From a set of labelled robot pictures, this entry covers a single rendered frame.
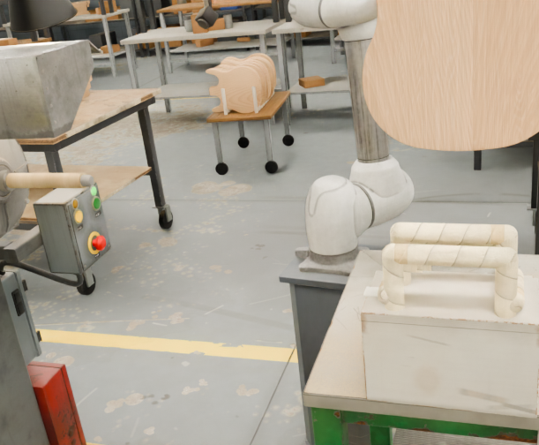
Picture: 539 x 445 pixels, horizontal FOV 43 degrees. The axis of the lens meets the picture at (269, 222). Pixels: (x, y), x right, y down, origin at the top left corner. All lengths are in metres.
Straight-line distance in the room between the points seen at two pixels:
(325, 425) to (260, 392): 1.54
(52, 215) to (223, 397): 1.29
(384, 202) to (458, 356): 1.08
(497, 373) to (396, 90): 0.52
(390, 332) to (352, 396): 0.16
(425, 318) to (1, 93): 0.81
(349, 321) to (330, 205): 0.67
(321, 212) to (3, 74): 1.08
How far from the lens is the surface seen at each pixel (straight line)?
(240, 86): 5.18
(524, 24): 1.24
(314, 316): 2.15
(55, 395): 2.04
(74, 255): 1.81
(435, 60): 1.26
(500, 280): 1.06
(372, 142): 2.13
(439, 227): 1.13
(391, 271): 1.07
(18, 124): 1.29
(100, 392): 3.01
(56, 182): 1.47
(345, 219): 2.04
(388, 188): 2.14
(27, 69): 1.25
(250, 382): 2.86
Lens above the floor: 1.67
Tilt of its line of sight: 23 degrees down
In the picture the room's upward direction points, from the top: 7 degrees counter-clockwise
